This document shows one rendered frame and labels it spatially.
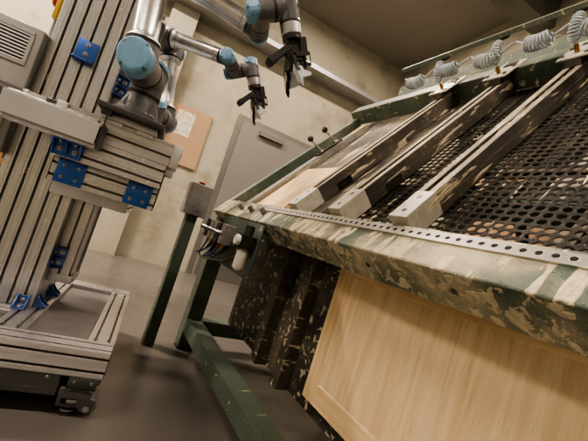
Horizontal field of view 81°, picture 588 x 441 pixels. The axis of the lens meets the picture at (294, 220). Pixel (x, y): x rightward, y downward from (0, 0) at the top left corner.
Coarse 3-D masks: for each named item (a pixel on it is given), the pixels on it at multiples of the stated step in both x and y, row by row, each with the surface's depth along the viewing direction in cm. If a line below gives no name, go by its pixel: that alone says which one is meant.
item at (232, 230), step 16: (208, 224) 171; (224, 224) 152; (240, 224) 164; (256, 224) 148; (224, 240) 150; (240, 240) 139; (256, 240) 143; (208, 256) 155; (224, 256) 168; (240, 256) 140; (240, 272) 147
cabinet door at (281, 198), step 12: (324, 168) 183; (336, 168) 172; (300, 180) 184; (312, 180) 174; (276, 192) 184; (288, 192) 175; (300, 192) 164; (264, 204) 176; (276, 204) 166; (288, 204) 158
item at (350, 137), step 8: (360, 128) 217; (368, 128) 219; (352, 136) 213; (336, 144) 208; (344, 144) 211; (328, 152) 206; (312, 160) 201; (320, 160) 204; (304, 168) 199; (288, 176) 195; (296, 176) 197; (280, 184) 192; (264, 192) 188; (272, 192) 191; (248, 200) 188; (256, 200) 186
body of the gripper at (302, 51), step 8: (288, 40) 127; (296, 40) 126; (304, 40) 127; (296, 48) 127; (304, 48) 127; (288, 56) 126; (296, 56) 125; (304, 56) 126; (288, 64) 127; (304, 64) 128; (288, 72) 129
